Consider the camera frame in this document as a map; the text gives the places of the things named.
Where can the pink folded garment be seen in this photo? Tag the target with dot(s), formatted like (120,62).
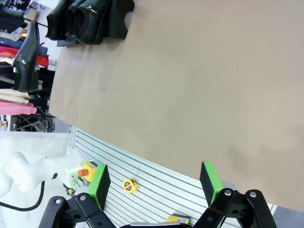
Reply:
(16,108)

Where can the navy folded garment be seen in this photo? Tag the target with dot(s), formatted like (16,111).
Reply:
(9,42)

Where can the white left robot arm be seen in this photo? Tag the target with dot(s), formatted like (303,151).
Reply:
(21,171)

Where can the yellow tape measure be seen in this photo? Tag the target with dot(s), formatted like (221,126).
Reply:
(129,186)

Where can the beige folded garment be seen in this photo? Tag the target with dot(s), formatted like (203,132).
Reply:
(14,95)

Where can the black folded garment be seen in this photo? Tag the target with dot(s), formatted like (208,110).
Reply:
(9,21)

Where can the yellow emergency stop button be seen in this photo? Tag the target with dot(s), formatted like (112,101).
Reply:
(91,169)

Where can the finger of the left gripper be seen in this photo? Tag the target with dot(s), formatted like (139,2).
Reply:
(16,69)

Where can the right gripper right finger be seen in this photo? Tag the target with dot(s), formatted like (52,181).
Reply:
(210,180)

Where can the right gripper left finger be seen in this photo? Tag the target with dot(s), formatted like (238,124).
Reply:
(98,183)

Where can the black leather loafer shoe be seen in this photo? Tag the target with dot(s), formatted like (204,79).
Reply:
(27,64)
(55,23)
(71,21)
(91,26)

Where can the red cloth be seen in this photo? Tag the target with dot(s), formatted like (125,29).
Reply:
(42,60)

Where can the yellow grey hand tool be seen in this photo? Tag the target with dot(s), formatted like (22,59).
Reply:
(175,218)

